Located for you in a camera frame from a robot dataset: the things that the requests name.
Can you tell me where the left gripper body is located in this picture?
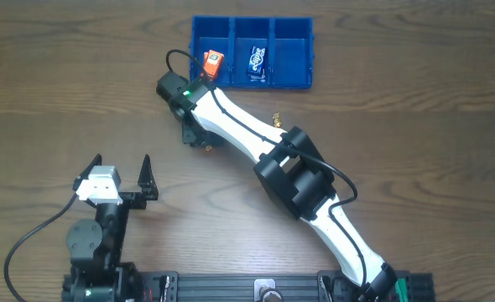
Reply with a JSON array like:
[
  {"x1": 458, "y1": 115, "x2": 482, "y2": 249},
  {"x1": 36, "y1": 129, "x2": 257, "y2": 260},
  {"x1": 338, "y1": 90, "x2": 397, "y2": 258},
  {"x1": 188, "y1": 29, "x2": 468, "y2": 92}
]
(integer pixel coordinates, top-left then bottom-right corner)
[{"x1": 120, "y1": 191, "x2": 159, "y2": 211}]

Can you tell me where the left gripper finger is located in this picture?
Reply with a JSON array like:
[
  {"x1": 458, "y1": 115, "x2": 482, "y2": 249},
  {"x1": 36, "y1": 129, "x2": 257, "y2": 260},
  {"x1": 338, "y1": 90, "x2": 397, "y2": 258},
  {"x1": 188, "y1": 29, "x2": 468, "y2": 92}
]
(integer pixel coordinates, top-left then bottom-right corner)
[
  {"x1": 137, "y1": 154, "x2": 160, "y2": 201},
  {"x1": 72, "y1": 154, "x2": 103, "y2": 192}
]

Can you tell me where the blue tray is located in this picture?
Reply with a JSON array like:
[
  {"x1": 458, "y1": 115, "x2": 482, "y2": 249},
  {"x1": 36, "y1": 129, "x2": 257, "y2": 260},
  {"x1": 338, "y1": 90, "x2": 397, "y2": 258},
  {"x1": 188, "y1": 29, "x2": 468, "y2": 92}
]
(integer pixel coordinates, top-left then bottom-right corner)
[{"x1": 189, "y1": 15, "x2": 315, "y2": 91}]

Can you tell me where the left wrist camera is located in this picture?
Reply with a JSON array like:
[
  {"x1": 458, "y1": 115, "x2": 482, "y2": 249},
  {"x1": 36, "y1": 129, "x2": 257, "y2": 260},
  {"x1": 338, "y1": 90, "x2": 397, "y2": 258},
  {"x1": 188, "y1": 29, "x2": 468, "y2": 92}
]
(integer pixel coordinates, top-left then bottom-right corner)
[{"x1": 76, "y1": 164, "x2": 123, "y2": 206}]

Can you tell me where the mounting rail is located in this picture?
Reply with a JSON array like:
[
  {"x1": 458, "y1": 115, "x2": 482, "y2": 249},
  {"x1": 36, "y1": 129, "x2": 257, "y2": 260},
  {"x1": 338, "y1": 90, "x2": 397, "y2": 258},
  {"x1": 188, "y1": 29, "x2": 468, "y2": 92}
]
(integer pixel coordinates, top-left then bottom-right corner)
[{"x1": 61, "y1": 270, "x2": 436, "y2": 302}]

